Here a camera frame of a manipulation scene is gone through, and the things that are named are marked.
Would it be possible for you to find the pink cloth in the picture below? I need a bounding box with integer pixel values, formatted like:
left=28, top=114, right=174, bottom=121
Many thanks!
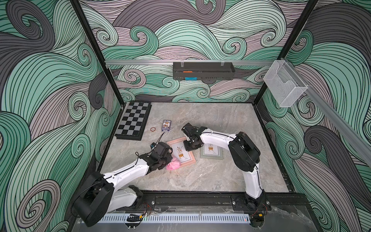
left=166, top=158, right=181, bottom=171

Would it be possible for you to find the green picture frame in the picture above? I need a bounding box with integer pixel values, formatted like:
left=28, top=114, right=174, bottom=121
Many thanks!
left=200, top=144, right=224, bottom=160

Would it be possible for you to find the pink picture frame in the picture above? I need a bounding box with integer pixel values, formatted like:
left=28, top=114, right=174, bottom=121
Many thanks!
left=167, top=137, right=196, bottom=167

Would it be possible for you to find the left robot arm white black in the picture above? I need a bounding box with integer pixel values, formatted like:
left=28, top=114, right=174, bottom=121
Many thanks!
left=71, top=142, right=173, bottom=227

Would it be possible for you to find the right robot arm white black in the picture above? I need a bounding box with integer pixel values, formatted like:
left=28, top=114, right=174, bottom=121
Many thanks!
left=182, top=123, right=263, bottom=205

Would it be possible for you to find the playing card box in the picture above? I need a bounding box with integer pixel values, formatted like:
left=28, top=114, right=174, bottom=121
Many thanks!
left=161, top=119, right=172, bottom=131

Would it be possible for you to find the black grey chessboard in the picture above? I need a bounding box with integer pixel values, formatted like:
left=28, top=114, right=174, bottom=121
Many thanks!
left=115, top=102, right=152, bottom=141

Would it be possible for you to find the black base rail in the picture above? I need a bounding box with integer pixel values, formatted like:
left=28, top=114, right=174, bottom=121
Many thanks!
left=118, top=190, right=308, bottom=212

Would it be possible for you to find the black wall shelf tray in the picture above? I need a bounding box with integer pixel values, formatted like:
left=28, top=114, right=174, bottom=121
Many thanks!
left=173, top=62, right=236, bottom=81

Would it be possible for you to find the white slotted cable duct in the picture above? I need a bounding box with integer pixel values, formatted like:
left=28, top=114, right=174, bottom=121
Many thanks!
left=95, top=213, right=251, bottom=224

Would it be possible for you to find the clear acrylic wall holder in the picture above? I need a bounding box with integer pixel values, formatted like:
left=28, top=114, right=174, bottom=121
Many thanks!
left=263, top=60, right=308, bottom=108

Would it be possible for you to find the aluminium back rail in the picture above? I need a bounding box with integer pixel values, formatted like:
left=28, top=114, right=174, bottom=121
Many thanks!
left=105, top=59, right=274, bottom=66

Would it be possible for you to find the aluminium rail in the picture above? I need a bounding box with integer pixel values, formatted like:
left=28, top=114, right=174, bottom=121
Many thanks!
left=281, top=58, right=371, bottom=166
left=105, top=59, right=274, bottom=66

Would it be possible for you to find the aluminium right side rail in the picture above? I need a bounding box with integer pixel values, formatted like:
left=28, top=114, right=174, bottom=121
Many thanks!
left=281, top=58, right=371, bottom=166

